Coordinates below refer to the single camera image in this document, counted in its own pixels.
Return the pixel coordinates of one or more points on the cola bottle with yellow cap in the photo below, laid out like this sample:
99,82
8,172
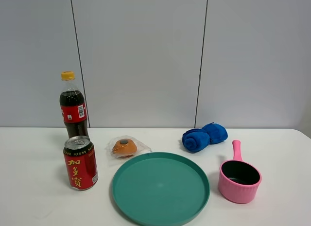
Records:
73,106

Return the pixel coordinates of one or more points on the blue rolled towel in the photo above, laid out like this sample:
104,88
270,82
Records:
197,139

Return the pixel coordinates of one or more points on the wrapped orange bun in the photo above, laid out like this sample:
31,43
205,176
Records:
125,147

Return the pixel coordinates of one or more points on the green round plate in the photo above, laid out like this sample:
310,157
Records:
160,189

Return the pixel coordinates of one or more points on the red herbal tea can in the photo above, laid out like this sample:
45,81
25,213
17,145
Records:
80,160

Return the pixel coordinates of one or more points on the pink saucepan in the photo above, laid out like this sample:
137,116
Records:
238,180

